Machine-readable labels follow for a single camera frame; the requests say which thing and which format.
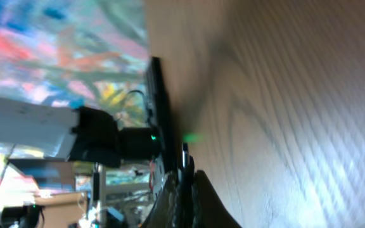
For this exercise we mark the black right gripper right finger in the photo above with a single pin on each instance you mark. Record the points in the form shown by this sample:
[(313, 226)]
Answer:
[(208, 209)]

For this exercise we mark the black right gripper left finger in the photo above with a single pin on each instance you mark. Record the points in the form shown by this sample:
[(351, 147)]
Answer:
[(165, 212)]

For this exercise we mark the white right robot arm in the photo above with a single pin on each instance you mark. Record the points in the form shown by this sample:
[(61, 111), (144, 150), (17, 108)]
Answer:
[(187, 198)]

